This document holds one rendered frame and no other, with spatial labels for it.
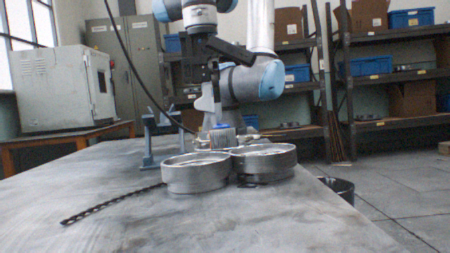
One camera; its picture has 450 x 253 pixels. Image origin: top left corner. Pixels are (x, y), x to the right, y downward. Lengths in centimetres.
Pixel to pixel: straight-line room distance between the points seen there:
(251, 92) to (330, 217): 69
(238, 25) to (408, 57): 230
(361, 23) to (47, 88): 338
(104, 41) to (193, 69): 386
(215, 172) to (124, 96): 402
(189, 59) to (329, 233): 51
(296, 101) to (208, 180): 424
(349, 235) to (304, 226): 4
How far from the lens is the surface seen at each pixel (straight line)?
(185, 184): 46
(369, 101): 499
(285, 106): 464
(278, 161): 49
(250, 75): 100
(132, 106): 444
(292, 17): 421
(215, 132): 60
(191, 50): 76
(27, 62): 297
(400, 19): 467
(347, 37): 428
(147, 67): 441
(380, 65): 451
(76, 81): 281
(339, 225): 34
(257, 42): 105
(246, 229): 34
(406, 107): 463
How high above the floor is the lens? 93
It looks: 5 degrees down
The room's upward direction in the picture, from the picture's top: 6 degrees counter-clockwise
